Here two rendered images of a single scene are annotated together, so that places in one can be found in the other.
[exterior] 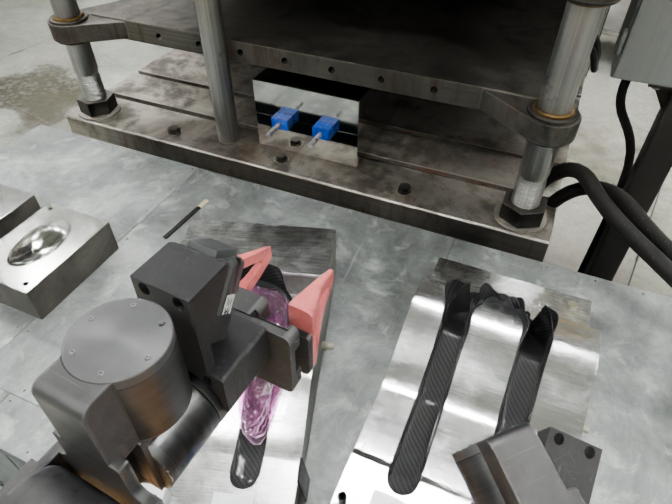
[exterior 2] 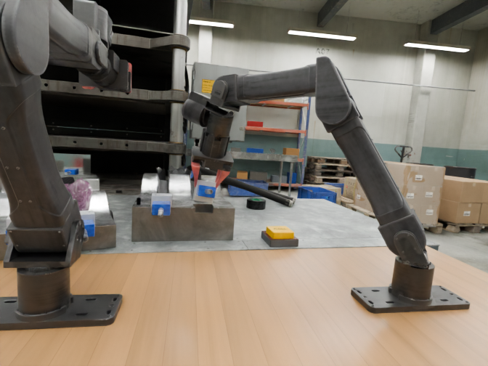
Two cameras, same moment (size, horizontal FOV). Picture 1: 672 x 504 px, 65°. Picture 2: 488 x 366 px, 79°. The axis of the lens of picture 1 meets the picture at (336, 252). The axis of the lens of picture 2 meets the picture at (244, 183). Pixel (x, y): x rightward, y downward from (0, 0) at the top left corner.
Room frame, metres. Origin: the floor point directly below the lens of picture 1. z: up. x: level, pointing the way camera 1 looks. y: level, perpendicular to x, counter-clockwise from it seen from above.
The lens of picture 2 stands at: (-0.50, 0.24, 1.06)
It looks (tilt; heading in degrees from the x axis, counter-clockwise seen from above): 8 degrees down; 322
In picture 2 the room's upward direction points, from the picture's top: 4 degrees clockwise
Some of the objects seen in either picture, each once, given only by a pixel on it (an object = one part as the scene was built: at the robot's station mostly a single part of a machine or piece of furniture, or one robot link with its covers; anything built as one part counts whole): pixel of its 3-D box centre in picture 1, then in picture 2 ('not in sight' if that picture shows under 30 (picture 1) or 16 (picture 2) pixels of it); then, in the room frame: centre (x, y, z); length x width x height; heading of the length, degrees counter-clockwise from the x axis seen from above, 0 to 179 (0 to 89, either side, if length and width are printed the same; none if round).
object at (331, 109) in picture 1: (346, 80); (75, 166); (1.35, -0.03, 0.87); 0.50 x 0.27 x 0.17; 156
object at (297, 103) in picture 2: not in sight; (261, 141); (4.85, -4.43, 1.14); 2.06 x 0.65 x 2.27; 57
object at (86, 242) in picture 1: (46, 257); not in sight; (0.71, 0.54, 0.84); 0.20 x 0.15 x 0.07; 156
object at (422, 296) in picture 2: not in sight; (412, 279); (-0.29, -0.32, 0.84); 0.20 x 0.07 x 0.08; 63
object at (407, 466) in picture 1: (478, 379); (179, 183); (0.39, -0.19, 0.92); 0.35 x 0.16 x 0.09; 156
